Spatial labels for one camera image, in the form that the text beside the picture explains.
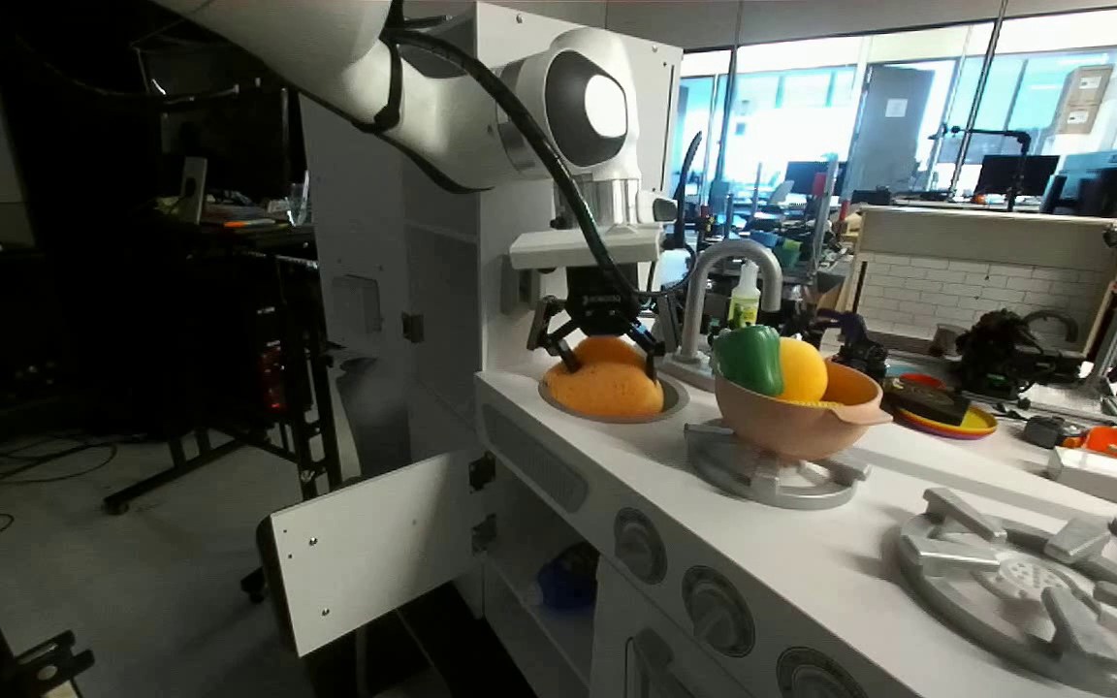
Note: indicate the green spray bottle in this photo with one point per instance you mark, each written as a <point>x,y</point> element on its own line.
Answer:
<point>745,295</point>

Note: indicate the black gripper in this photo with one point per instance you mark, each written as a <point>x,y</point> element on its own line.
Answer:
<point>598,299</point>

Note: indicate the grey toy faucet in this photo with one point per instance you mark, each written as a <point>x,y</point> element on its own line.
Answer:
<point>699,299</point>

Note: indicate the grey toy stove burner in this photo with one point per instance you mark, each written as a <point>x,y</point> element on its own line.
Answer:
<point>752,476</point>

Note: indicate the white toy kitchen cabinet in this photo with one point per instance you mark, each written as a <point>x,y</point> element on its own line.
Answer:
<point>615,573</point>

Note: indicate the green toy pepper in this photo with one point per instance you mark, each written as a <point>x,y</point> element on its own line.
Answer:
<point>752,357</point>

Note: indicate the black computer monitor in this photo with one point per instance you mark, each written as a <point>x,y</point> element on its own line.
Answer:
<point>1014,171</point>

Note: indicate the yellow toy lemon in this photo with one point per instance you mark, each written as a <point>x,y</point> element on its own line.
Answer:
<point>805,368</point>

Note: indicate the tan bowl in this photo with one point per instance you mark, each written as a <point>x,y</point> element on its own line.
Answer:
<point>805,428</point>

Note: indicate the small lower cabinet door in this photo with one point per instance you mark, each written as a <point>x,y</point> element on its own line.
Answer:
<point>369,549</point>

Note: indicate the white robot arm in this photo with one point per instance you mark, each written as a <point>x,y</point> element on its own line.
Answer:
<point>564,111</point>

